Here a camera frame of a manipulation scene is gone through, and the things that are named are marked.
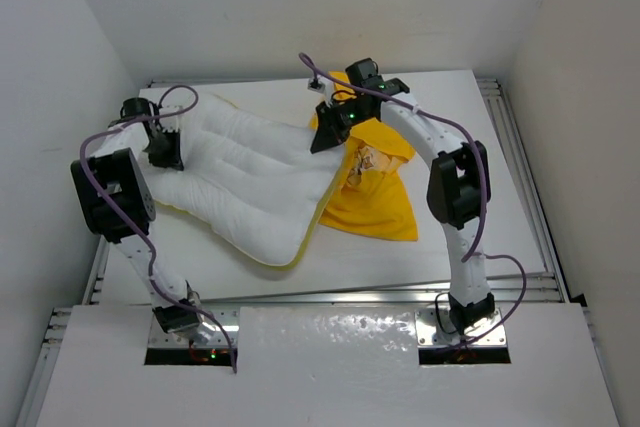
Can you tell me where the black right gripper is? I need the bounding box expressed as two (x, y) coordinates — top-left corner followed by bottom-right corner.
(312, 97), (373, 152)

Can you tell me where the yellow pillowcase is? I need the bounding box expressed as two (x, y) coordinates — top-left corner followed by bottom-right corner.
(307, 70), (420, 243)

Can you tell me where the white pillow with yellow edge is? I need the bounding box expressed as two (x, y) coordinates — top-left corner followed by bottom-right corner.
(140, 94), (346, 269)

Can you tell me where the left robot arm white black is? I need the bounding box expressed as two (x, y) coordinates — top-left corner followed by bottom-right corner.
(70, 97), (203, 337)

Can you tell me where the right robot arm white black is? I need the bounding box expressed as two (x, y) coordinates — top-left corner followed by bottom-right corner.
(299, 54), (495, 336)

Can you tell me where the white front cover panel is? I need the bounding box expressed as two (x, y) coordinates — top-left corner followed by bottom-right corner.
(38, 304), (617, 426)

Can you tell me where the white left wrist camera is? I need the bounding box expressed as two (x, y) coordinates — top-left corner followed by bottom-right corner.
(156, 105), (182, 133)

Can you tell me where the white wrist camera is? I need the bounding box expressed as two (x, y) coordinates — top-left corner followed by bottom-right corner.
(156, 105), (182, 133)
(307, 78), (326, 94)

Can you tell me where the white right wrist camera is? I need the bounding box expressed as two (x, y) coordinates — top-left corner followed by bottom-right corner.
(307, 78), (326, 94)

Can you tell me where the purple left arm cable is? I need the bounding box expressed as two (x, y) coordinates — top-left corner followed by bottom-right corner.
(79, 85), (239, 373)

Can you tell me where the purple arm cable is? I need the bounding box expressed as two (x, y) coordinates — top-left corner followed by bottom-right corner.
(298, 52), (528, 348)
(79, 85), (239, 373)

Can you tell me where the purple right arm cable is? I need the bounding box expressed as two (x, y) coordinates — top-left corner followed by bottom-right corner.
(298, 52), (528, 348)

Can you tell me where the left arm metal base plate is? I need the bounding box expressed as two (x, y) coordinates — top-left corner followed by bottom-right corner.
(144, 308), (240, 367)

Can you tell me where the black thin base cable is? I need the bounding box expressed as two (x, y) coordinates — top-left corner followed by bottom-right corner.
(433, 291), (464, 338)

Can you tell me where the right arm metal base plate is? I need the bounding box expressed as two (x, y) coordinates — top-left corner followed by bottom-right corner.
(415, 304), (511, 366)

